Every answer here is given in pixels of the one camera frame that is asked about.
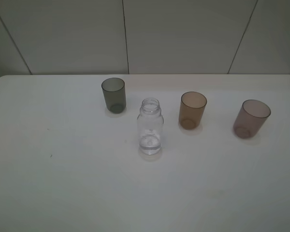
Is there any amber translucent plastic cup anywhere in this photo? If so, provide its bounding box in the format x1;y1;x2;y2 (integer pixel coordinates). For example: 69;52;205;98
178;91;207;130

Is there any clear plastic water bottle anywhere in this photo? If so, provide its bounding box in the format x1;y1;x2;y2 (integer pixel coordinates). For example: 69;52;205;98
137;98;164;155

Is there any pink translucent plastic cup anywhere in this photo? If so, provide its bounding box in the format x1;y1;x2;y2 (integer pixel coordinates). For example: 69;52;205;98
233;100;271;139

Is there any grey translucent plastic cup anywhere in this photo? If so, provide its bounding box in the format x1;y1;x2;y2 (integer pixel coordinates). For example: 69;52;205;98
101;77;126;114

